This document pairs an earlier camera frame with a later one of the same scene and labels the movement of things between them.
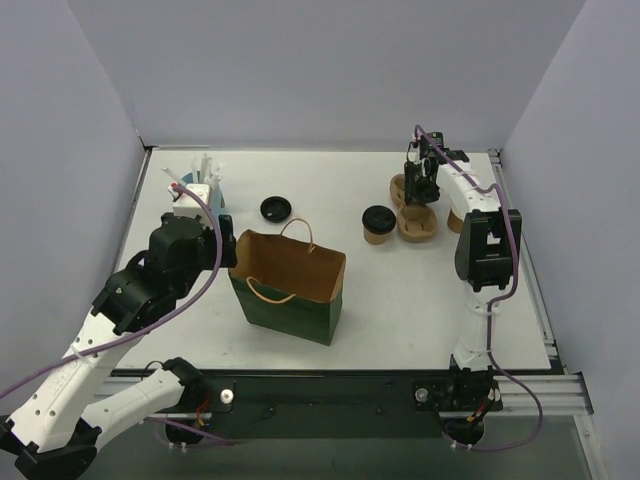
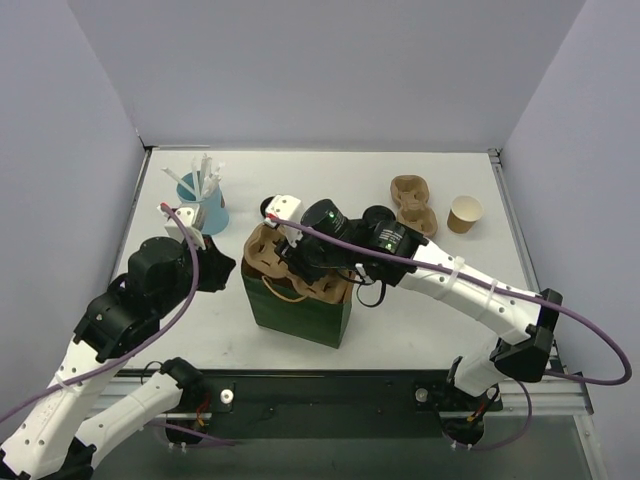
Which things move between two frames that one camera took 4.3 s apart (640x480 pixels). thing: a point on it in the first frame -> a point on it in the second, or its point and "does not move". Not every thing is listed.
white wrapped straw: x=195 y=169 does not move
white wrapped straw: x=206 y=168 does not move
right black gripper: x=417 y=181 -> x=300 y=259
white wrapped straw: x=172 y=175 does not move
